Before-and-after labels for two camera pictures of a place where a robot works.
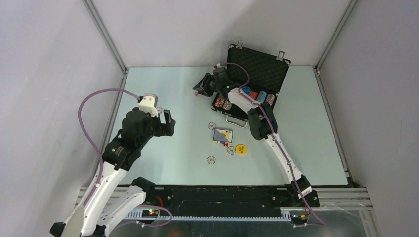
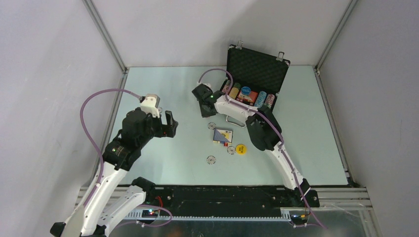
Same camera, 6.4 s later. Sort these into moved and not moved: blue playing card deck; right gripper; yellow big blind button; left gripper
Moved: right gripper
Not moved: blue playing card deck; yellow big blind button; left gripper
